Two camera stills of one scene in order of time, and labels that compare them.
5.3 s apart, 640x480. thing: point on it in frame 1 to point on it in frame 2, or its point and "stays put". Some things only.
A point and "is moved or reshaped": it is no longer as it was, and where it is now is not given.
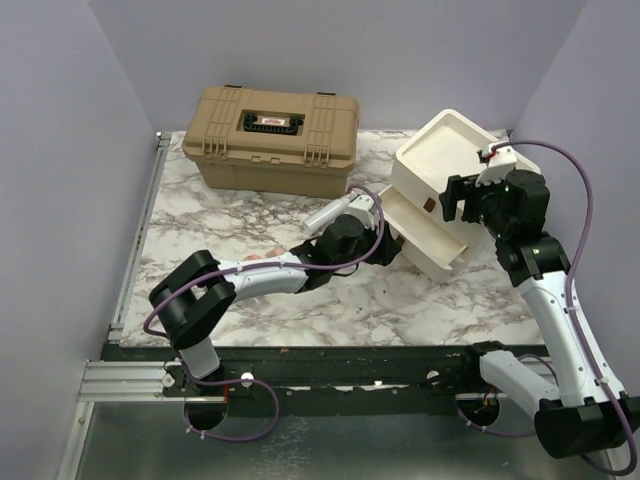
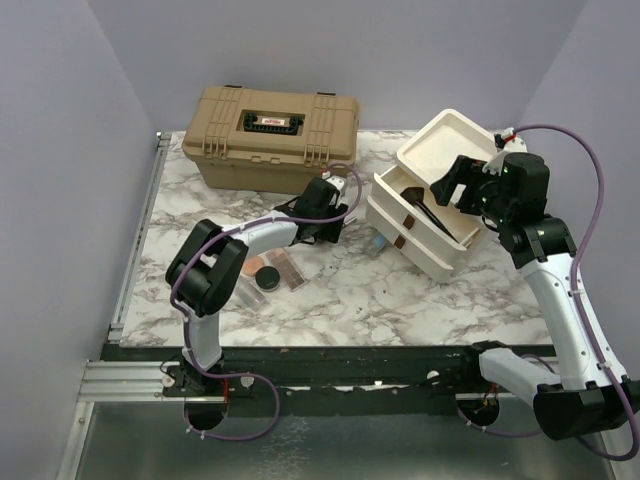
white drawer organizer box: [449, 146] is moved or reshaped
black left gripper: [387, 248] to [330, 234]
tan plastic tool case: [270, 141] stays put
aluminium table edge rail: [115, 329] stays put
